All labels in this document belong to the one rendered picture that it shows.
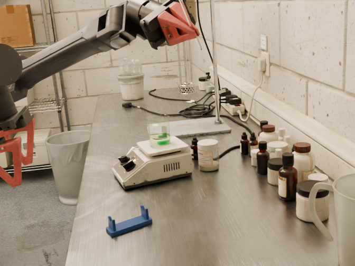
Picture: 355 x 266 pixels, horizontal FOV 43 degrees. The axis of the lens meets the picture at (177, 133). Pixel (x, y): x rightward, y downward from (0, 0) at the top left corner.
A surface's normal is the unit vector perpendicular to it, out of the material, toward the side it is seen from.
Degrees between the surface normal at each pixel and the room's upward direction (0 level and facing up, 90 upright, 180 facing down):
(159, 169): 90
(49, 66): 136
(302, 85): 90
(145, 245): 0
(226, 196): 0
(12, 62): 84
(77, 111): 90
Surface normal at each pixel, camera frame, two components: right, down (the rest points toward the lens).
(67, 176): -0.08, 0.36
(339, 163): -0.99, 0.11
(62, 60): -0.04, 0.89
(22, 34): 0.23, 0.25
